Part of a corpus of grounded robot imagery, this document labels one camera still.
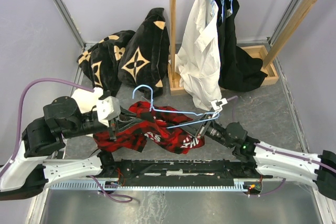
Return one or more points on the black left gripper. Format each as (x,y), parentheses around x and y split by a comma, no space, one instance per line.
(123,124)

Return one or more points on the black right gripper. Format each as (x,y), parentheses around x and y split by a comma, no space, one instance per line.
(194,128)

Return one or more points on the red black plaid shirt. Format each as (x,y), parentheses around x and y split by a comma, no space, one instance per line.
(153,127)

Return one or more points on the light blue hanger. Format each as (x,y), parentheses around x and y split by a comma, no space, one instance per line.
(209,116)

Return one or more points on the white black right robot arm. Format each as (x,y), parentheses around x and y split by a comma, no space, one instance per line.
(315,170)

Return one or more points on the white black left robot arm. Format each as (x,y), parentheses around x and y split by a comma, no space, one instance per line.
(27,174)

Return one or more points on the white hanging shirt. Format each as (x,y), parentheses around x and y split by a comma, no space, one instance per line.
(198,60)

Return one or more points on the folded white cloth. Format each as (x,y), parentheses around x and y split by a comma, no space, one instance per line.
(86,100)

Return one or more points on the black beige patterned blanket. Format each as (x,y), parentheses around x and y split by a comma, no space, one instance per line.
(133,58)

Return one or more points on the black hanging garment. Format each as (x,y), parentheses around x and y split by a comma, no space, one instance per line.
(238,70)

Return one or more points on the wooden clothes rack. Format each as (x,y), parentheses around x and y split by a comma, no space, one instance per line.
(267,57)

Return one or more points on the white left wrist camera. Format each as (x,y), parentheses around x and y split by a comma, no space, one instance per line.
(107,106)

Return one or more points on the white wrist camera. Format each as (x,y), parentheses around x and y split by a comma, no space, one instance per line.
(107,106)
(217,105)

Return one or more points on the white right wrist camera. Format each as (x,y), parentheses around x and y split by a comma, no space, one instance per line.
(217,105)

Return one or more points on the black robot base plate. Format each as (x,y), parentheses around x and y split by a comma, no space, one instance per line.
(130,169)

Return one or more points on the white slotted cable duct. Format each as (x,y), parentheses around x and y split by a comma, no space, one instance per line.
(169,183)

